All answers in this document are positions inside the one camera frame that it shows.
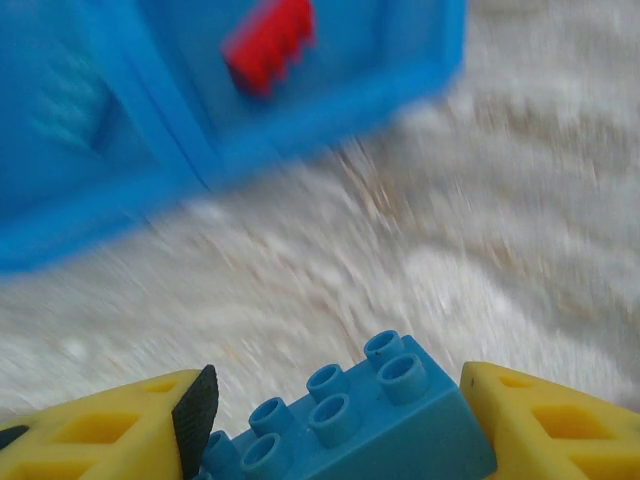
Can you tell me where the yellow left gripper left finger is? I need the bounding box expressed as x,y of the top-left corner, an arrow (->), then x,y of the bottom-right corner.
0,363 -> 220,480

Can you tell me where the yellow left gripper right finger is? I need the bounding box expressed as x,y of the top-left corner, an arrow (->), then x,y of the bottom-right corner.
459,360 -> 640,480

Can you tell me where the blue two-by-four lego brick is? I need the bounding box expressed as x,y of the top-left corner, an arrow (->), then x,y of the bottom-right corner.
29,49 -> 114,151
197,332 -> 499,480

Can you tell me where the red lego brick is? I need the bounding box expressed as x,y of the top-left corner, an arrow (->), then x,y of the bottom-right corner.
222,0 -> 317,99

